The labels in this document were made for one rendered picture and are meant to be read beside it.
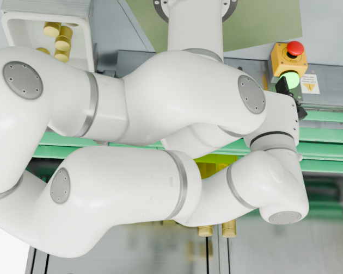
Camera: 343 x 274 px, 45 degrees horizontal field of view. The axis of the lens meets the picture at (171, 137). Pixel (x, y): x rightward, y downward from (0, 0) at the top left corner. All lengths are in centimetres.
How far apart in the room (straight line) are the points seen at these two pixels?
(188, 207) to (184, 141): 14
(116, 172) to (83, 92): 12
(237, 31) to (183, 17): 19
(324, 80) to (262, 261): 51
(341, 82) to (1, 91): 88
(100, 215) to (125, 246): 69
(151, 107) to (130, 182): 10
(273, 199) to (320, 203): 71
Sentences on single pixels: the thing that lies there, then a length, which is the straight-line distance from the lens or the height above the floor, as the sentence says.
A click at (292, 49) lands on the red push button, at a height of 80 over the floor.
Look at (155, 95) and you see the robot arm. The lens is 47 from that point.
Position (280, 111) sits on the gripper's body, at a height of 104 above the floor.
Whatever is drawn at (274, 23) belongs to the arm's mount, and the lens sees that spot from 86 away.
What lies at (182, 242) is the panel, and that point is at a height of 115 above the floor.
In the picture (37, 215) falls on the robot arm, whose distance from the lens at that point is 47.
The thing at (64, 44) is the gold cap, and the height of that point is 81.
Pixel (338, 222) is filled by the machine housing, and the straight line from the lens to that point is 130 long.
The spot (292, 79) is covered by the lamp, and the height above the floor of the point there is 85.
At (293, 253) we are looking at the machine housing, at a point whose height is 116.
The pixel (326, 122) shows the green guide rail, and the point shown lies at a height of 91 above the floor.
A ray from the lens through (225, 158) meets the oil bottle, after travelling 105.
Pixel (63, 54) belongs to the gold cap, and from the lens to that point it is 99.
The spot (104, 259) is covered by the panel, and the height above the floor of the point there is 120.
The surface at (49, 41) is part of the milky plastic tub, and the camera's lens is 103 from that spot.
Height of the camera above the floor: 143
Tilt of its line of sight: 29 degrees down
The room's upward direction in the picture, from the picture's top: 179 degrees counter-clockwise
